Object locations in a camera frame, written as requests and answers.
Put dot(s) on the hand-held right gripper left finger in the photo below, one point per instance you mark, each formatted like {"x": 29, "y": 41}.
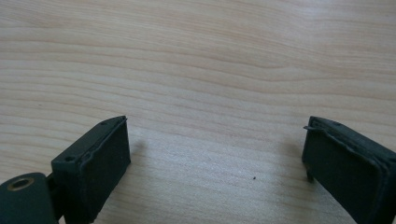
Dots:
{"x": 93, "y": 168}

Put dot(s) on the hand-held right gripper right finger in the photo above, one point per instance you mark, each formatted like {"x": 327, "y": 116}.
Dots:
{"x": 348, "y": 168}

